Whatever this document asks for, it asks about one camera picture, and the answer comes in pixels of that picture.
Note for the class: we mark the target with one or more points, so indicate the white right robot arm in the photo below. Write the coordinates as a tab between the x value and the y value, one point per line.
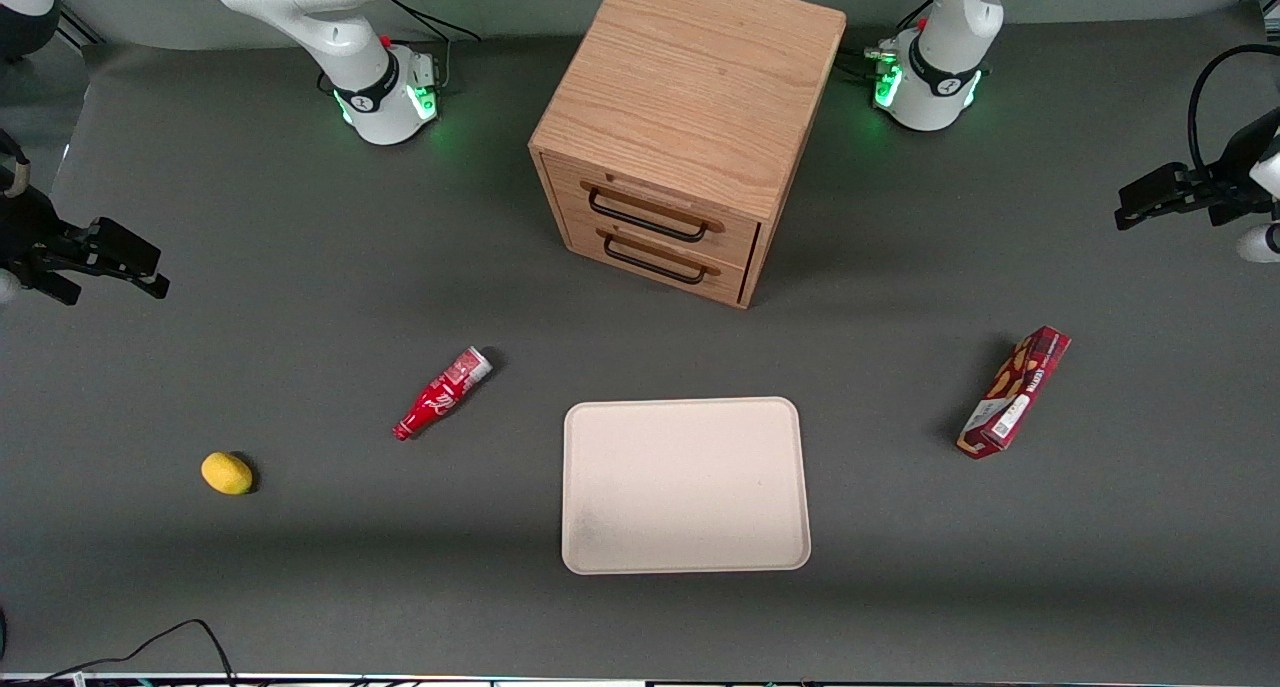
330	27

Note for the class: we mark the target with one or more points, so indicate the wooden drawer front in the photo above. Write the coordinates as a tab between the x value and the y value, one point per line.
725	279
735	239

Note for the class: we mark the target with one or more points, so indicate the red cola bottle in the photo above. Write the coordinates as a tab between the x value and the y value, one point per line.
440	395

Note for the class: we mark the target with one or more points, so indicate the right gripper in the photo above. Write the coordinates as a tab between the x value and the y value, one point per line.
22	229

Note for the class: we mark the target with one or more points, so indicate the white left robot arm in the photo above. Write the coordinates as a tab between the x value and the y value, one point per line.
940	67

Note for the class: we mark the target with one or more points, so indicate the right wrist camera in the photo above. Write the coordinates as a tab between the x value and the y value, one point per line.
35	237

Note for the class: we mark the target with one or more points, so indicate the beige rectangular tray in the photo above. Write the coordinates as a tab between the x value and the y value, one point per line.
685	487

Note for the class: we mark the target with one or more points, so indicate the wooden two-drawer cabinet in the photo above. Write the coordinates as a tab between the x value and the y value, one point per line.
690	77

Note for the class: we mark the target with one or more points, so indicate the yellow lemon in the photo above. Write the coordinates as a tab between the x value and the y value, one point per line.
226	473

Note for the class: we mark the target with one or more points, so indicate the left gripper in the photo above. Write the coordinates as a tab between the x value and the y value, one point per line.
1243	170

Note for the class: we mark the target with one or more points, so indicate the red cookie box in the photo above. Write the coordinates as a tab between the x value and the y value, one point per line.
1015	392

